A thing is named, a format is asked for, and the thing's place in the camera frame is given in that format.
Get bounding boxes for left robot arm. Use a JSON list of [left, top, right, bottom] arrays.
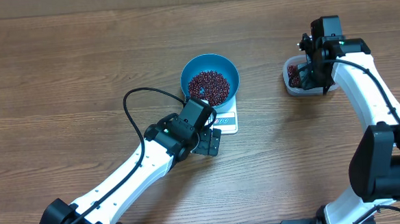
[[39, 98, 221, 224]]

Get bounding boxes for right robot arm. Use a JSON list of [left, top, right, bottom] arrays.
[[284, 16, 400, 224]]

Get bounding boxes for white digital kitchen scale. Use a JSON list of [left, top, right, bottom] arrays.
[[211, 97, 238, 135]]

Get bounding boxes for red beans in bowl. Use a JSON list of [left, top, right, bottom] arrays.
[[188, 71, 230, 107]]

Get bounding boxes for blue metal bowl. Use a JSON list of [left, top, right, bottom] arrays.
[[180, 53, 240, 103]]

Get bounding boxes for clear plastic food container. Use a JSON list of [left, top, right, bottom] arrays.
[[282, 55, 323, 97]]

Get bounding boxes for right black cable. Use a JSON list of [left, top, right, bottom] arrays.
[[306, 55, 400, 175]]

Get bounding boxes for black cable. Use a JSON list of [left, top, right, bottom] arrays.
[[37, 85, 193, 224], [306, 55, 400, 175]]

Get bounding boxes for left black cable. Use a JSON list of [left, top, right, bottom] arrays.
[[37, 85, 193, 224]]

